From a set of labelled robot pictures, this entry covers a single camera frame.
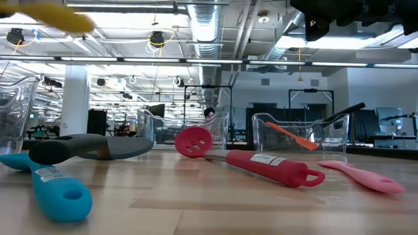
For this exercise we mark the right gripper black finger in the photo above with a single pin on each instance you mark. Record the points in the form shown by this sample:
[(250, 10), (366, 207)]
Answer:
[(315, 29)]

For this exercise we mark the orange spatula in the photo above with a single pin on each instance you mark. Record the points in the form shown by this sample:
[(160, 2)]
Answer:
[(303, 143)]

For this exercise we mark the red slotted spoon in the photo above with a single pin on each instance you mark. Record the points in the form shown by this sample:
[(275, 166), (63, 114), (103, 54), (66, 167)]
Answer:
[(277, 174)]

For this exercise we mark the pink spatula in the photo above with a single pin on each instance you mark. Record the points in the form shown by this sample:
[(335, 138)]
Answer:
[(359, 176)]

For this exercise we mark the yellow spoon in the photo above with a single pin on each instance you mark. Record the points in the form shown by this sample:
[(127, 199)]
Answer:
[(65, 19)]

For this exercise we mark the blue spoon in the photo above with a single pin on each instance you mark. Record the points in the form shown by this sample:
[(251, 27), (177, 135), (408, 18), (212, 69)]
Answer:
[(45, 196)]

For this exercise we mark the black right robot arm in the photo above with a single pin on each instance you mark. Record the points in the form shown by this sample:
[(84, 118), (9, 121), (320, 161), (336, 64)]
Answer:
[(411, 23)]

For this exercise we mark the ceiling light strip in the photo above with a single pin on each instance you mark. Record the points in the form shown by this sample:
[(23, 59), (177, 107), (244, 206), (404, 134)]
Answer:
[(212, 61)]

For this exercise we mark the grey desk monitor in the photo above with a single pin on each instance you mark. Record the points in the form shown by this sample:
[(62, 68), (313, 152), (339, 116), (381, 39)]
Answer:
[(388, 117)]

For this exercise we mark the clear plastic bin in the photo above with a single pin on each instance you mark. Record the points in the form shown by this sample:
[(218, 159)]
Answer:
[(212, 130), (339, 137), (19, 114)]

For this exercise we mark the person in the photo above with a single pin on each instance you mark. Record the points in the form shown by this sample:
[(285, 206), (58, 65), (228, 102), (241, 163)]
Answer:
[(209, 112)]

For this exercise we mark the black gantry frame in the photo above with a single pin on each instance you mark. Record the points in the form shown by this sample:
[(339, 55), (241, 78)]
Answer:
[(310, 90)]

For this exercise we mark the silver ventilation duct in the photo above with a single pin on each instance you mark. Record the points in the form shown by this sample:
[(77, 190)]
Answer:
[(204, 32)]

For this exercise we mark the black aluminium frame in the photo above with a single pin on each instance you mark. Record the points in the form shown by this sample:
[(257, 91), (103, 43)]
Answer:
[(382, 152)]

